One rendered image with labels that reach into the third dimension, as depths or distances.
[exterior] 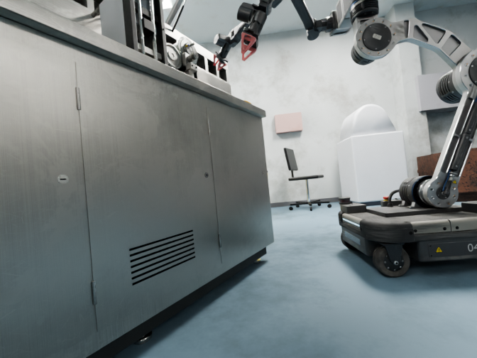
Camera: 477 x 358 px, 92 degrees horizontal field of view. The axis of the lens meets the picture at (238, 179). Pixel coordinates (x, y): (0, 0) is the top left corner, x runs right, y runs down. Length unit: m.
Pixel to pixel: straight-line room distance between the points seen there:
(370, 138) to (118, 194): 3.32
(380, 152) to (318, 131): 1.18
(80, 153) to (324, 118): 4.08
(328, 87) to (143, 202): 4.19
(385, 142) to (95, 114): 3.45
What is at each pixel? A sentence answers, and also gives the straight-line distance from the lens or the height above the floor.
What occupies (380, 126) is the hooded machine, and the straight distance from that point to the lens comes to 3.77.
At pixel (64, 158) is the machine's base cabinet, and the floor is 0.57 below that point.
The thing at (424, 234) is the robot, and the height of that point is 0.19.
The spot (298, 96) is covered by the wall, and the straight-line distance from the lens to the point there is 4.47.
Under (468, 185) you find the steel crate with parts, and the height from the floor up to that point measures 0.19.
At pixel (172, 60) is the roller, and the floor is 1.15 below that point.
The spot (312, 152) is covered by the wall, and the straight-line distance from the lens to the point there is 4.28.
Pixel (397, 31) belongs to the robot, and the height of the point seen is 1.15.
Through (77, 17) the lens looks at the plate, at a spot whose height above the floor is 1.37.
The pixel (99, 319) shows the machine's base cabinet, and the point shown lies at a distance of 0.74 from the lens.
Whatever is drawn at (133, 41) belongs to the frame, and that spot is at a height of 1.05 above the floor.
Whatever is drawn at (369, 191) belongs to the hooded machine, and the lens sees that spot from 3.58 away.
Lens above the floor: 0.47
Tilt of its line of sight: 1 degrees up
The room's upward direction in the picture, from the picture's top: 6 degrees counter-clockwise
